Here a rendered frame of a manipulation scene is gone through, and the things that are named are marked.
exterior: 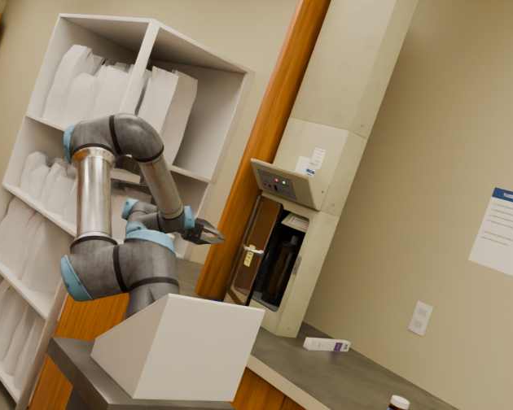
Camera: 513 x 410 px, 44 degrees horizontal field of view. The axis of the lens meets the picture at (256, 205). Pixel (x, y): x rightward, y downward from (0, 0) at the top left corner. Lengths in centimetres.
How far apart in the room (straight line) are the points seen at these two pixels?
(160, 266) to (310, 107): 115
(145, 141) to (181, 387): 69
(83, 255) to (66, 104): 221
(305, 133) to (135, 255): 109
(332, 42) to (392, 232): 77
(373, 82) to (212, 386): 129
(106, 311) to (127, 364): 131
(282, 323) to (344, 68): 95
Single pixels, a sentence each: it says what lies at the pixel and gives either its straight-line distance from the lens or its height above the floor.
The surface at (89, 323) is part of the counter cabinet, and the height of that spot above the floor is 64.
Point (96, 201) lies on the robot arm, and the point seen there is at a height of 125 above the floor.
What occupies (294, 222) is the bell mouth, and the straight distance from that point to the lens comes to 233.
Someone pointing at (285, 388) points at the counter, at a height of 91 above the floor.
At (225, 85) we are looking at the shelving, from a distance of 356.
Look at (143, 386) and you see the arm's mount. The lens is 133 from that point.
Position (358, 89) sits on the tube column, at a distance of 228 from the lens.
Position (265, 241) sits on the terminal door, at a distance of 218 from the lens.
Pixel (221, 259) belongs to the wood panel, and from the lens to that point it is 248.
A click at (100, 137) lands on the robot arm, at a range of 174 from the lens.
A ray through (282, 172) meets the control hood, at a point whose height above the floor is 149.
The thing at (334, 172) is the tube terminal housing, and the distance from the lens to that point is 223.
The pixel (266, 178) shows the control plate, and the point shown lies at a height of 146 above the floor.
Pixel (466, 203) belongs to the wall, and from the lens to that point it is 242.
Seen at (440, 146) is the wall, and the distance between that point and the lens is 254.
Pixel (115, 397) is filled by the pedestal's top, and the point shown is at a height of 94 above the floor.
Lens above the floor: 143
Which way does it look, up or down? 2 degrees down
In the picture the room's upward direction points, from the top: 20 degrees clockwise
